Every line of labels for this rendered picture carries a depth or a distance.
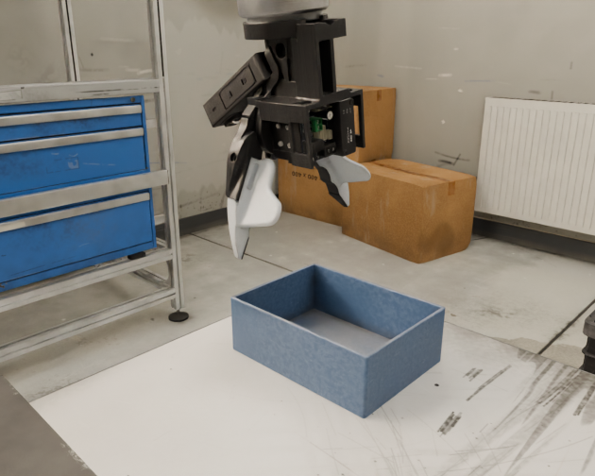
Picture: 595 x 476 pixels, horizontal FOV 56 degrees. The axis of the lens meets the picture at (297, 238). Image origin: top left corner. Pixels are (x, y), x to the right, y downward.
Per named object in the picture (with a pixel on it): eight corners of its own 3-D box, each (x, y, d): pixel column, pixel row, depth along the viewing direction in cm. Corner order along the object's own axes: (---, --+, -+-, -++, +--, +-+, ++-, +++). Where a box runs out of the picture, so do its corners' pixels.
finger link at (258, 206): (249, 265, 46) (287, 160, 47) (206, 247, 50) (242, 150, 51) (274, 273, 49) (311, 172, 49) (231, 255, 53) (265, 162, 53)
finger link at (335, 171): (380, 216, 58) (340, 160, 51) (336, 205, 62) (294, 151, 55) (394, 192, 58) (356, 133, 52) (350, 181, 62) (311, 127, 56)
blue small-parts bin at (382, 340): (231, 348, 69) (229, 297, 67) (314, 309, 79) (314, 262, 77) (364, 419, 56) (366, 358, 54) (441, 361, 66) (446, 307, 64)
